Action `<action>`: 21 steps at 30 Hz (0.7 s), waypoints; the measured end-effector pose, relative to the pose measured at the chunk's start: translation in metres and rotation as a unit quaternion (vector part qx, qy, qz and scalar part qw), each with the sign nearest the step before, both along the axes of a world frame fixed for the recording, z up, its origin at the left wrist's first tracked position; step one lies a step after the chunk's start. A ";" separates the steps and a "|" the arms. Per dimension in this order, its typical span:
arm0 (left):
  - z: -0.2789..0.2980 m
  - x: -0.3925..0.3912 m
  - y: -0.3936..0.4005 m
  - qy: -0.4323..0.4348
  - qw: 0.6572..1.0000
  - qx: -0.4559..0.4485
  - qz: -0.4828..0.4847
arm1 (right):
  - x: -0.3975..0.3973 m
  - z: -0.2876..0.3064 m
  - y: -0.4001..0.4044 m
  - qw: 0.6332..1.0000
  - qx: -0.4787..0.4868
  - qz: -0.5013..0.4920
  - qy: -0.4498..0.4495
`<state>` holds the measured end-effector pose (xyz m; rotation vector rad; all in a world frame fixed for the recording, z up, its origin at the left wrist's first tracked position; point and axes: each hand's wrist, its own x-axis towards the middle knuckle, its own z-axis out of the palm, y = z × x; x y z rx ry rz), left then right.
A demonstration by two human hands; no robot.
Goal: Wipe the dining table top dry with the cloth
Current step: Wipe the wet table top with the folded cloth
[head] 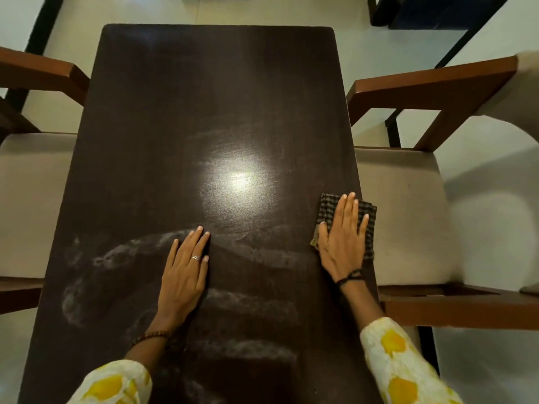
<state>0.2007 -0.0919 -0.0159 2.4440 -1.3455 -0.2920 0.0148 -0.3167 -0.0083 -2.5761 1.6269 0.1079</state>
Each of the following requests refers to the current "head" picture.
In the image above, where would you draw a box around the dark blue door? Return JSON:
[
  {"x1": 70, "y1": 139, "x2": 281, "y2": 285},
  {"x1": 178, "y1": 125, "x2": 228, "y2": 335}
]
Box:
[{"x1": 370, "y1": 0, "x2": 513, "y2": 30}]

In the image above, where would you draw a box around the person's right hand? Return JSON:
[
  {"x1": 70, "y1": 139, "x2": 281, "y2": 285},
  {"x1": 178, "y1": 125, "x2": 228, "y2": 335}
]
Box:
[{"x1": 317, "y1": 192, "x2": 370, "y2": 285}]

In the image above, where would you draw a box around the dark checkered cleaning cloth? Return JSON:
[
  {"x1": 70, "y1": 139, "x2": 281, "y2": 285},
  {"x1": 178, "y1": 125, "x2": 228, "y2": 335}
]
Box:
[{"x1": 310, "y1": 192, "x2": 378, "y2": 261}]

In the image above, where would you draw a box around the dark brown table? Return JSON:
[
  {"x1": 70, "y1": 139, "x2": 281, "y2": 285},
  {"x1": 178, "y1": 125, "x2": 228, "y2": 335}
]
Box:
[{"x1": 19, "y1": 24, "x2": 384, "y2": 404}]

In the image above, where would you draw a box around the person's left forearm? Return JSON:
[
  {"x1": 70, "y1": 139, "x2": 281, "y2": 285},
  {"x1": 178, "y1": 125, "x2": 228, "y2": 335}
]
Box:
[{"x1": 124, "y1": 332, "x2": 173, "y2": 373}]

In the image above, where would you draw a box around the wooden chair with beige cushion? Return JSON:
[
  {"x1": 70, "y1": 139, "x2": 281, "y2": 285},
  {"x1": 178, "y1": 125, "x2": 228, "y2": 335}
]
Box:
[
  {"x1": 0, "y1": 47, "x2": 92, "y2": 314},
  {"x1": 346, "y1": 50, "x2": 539, "y2": 331}
]

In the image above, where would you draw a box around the person's left hand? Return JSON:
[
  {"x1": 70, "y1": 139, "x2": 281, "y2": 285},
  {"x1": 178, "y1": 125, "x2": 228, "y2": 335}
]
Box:
[{"x1": 147, "y1": 226, "x2": 211, "y2": 334}]

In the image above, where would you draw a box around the person's right forearm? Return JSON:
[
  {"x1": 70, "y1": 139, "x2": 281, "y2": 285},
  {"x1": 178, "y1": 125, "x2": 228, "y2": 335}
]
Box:
[{"x1": 339, "y1": 275, "x2": 386, "y2": 333}]

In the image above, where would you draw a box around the brown bead bracelet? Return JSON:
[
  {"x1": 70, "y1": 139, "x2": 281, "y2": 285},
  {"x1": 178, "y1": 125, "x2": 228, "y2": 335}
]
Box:
[{"x1": 130, "y1": 330, "x2": 171, "y2": 348}]

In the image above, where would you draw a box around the black cord bracelet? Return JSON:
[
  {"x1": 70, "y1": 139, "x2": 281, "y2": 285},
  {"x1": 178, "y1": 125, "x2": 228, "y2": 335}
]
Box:
[{"x1": 335, "y1": 269, "x2": 365, "y2": 289}]

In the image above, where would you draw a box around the white and yellow patterned garment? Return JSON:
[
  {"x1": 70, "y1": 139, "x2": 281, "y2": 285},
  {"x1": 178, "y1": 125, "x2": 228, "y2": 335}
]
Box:
[{"x1": 67, "y1": 317, "x2": 464, "y2": 404}]

